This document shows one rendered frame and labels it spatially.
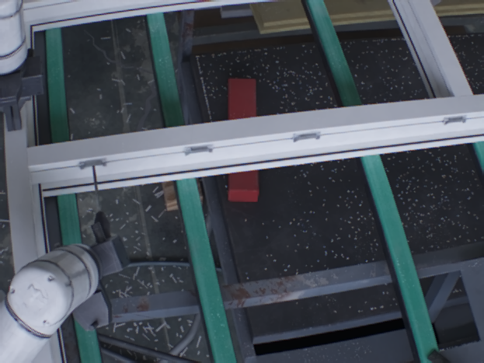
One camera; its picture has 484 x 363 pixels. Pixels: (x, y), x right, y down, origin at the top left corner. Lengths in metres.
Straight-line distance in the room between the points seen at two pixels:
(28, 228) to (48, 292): 0.36
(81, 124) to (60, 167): 1.22
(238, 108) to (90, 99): 0.92
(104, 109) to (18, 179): 1.30
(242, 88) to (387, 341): 0.66
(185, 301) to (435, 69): 0.68
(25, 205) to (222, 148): 0.37
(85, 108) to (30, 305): 1.72
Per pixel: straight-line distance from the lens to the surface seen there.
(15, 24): 1.47
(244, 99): 2.13
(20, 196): 1.62
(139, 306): 1.62
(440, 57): 1.88
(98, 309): 1.40
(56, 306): 1.24
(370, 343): 1.92
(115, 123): 2.88
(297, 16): 2.30
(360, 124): 1.73
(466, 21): 2.48
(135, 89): 2.96
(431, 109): 1.78
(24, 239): 1.57
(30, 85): 1.60
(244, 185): 1.99
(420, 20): 1.95
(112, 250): 1.41
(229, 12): 2.74
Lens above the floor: 2.27
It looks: 55 degrees down
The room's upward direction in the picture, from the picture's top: 8 degrees clockwise
